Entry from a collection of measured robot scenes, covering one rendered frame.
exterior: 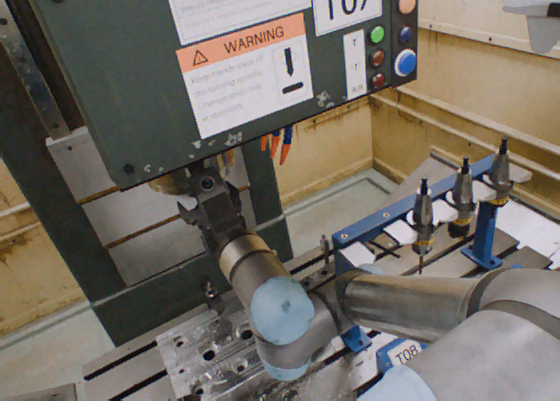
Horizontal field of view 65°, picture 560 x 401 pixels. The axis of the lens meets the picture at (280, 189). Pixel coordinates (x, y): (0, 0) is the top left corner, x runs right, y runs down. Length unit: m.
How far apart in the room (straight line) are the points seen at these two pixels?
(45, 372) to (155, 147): 1.40
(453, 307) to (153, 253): 1.08
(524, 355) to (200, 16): 0.41
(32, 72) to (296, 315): 0.82
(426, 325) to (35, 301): 1.64
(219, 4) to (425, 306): 0.38
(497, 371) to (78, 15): 0.43
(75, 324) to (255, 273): 1.40
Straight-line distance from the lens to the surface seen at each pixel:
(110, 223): 1.30
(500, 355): 0.30
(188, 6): 0.49
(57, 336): 1.92
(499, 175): 1.06
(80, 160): 1.20
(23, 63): 1.13
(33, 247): 1.79
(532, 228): 1.59
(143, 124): 0.50
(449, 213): 0.98
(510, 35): 1.46
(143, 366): 1.24
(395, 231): 0.93
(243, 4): 0.51
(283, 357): 0.64
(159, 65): 0.49
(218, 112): 0.52
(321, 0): 0.56
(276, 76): 0.54
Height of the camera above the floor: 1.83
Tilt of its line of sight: 35 degrees down
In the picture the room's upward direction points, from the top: 11 degrees counter-clockwise
